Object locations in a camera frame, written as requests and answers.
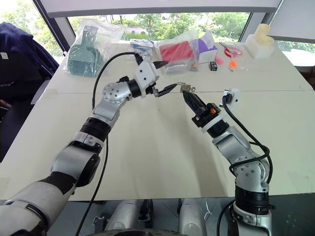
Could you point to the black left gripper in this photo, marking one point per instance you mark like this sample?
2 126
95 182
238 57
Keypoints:
152 90

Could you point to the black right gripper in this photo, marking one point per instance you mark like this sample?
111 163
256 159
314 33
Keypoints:
205 114

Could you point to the brass padlock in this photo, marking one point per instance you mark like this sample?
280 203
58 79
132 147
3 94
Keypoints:
186 87

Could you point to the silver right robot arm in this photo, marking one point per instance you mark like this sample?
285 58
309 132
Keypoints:
246 152

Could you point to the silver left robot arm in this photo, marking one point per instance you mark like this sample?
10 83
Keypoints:
108 103

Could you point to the teal dustpan set in bag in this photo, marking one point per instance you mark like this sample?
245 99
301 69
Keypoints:
83 56

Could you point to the clear plastic container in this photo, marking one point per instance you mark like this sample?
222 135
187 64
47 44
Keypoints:
176 68

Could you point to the red item in plastic bag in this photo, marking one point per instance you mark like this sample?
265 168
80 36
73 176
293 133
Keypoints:
176 50

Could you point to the small brown item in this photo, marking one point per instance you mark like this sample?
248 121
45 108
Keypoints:
194 67

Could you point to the blue white packet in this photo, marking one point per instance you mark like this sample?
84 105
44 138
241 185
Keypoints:
142 46

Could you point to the small black box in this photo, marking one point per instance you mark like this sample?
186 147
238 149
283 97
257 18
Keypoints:
214 66

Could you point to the purple white box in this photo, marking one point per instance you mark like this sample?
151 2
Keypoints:
206 52

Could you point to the small metal screws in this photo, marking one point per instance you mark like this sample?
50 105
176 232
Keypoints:
230 69

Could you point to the pink small item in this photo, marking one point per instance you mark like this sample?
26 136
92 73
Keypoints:
219 60

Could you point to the orange small item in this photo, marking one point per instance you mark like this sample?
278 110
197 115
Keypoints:
232 64

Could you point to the white block with yellow cylinders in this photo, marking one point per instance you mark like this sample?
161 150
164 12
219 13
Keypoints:
261 44

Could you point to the silver robot leg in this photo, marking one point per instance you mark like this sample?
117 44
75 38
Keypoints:
190 216
125 214

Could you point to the dark brown chair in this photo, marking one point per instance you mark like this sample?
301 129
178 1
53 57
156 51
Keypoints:
308 76

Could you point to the navy blue jacket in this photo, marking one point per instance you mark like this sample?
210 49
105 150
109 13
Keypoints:
22 68

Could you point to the dark rounded robot body part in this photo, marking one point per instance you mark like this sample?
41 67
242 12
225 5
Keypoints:
133 233

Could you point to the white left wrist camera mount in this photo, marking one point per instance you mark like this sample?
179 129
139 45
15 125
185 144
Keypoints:
145 73

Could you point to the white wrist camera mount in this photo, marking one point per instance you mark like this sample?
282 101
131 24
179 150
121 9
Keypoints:
145 73
231 97

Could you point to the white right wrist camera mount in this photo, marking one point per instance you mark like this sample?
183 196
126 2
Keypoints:
231 97

